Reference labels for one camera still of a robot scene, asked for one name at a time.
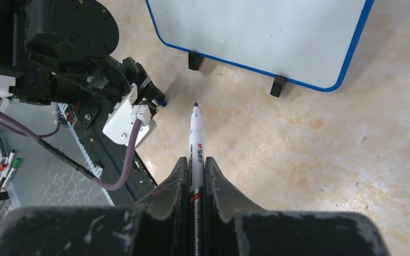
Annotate blue framed whiteboard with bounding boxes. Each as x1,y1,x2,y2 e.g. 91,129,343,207
146,1,374,92

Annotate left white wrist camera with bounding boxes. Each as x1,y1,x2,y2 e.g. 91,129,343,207
102,83,156,148

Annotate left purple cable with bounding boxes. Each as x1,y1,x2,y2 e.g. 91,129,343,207
0,100,144,192

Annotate white whiteboard marker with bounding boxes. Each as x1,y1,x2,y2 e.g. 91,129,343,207
188,102,206,255

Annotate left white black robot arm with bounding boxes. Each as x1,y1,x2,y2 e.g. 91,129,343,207
0,1,167,135

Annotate dark blue marker cap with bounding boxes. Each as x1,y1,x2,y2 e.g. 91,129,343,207
155,98,168,107

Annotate markers in tray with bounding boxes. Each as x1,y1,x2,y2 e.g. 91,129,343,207
0,135,22,193

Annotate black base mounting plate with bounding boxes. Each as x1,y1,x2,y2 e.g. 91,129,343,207
73,106,158,205

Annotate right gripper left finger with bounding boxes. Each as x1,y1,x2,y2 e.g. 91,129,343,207
134,157,188,255

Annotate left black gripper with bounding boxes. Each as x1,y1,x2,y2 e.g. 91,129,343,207
68,57,165,140

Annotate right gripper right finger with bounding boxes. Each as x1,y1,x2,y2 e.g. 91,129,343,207
204,156,264,255

